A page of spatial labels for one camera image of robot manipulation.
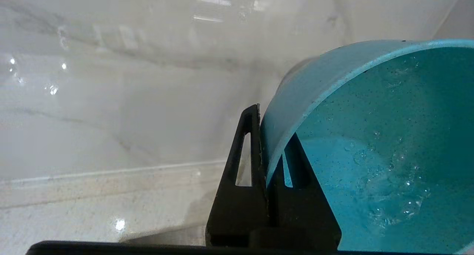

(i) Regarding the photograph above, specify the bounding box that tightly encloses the blue plastic bowl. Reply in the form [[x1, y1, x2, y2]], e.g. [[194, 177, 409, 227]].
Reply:
[[260, 39, 474, 255]]

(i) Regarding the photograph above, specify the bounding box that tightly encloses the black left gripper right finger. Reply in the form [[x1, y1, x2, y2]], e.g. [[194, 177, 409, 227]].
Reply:
[[267, 133, 342, 248]]

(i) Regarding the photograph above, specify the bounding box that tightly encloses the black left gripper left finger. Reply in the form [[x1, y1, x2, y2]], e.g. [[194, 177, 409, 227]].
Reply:
[[206, 104, 269, 247]]

